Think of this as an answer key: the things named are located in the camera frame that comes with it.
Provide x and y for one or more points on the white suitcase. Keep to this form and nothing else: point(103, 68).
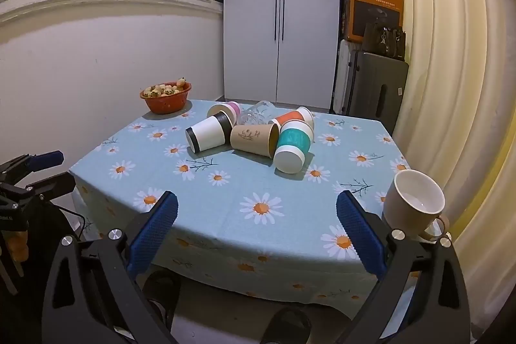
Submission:
point(344, 65)

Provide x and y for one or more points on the brown kraft paper cup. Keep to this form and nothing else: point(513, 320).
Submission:
point(255, 139)

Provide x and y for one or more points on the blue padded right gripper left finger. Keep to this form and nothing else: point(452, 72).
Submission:
point(92, 295)

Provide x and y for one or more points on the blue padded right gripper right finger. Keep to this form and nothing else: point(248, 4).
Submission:
point(420, 295)

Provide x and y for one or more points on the orange and white paper cup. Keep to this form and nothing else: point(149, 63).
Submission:
point(300, 114)

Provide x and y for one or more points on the dark grey suitcase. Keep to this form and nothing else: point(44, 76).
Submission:
point(375, 88)

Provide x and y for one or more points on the blue daisy tablecloth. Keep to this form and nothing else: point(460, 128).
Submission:
point(243, 226)

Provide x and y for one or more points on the white double door wardrobe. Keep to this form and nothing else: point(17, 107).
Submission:
point(283, 51)

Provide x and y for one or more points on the cream curtain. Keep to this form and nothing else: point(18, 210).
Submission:
point(457, 125)

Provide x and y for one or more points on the clear glass cup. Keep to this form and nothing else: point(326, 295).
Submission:
point(259, 113)

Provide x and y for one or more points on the teal and white paper cup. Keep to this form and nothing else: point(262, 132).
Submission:
point(294, 143)

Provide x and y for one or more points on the dark handbag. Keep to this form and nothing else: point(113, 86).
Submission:
point(385, 41)

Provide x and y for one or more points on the black and white paper cup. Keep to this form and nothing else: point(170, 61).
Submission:
point(212, 132)

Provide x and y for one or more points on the pink and white paper cup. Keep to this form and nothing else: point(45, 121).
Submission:
point(231, 108)

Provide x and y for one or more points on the orange and black cardboard box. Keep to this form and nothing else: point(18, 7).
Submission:
point(359, 13)

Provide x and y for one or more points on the beige ceramic mug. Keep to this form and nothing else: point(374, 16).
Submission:
point(415, 204)

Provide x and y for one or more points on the red bowl with snacks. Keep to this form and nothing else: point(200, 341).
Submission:
point(169, 97)

